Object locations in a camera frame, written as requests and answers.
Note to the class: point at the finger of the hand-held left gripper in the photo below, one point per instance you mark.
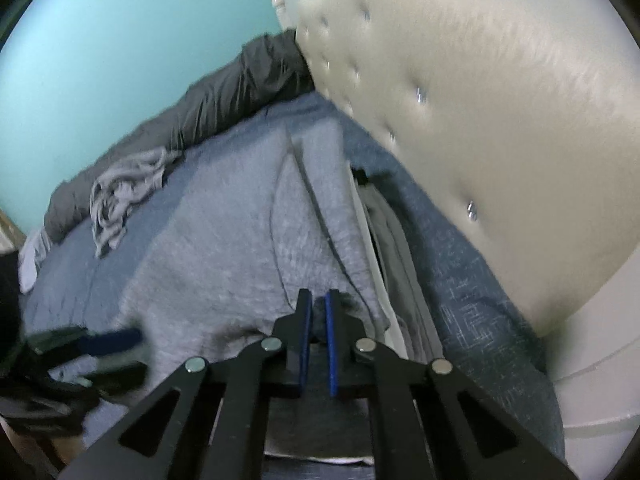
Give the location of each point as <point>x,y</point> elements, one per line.
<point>120,375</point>
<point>112,341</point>

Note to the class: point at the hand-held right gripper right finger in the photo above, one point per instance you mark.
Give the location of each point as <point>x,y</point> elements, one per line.
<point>331,355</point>

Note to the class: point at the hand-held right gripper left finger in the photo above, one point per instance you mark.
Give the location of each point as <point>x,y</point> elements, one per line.
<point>306,355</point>

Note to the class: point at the grey knit sweater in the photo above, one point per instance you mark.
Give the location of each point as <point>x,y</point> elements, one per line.
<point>225,240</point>

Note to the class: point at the person's left forearm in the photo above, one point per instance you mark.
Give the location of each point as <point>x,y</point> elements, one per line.
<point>9,310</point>

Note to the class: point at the light grey blanket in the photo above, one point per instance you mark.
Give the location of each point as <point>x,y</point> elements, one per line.
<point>31,265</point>

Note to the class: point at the white folded garment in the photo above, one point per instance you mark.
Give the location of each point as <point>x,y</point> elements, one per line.
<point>364,230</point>

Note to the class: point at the crumpled grey garment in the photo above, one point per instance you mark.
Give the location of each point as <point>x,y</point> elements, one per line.
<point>120,195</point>

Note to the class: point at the wooden strip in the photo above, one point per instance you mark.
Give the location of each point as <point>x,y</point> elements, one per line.
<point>10,225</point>

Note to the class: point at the dark grey rolled duvet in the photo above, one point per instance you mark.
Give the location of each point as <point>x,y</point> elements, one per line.
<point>225,95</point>

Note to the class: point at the cream tufted headboard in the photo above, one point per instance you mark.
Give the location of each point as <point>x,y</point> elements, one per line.
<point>475,110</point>

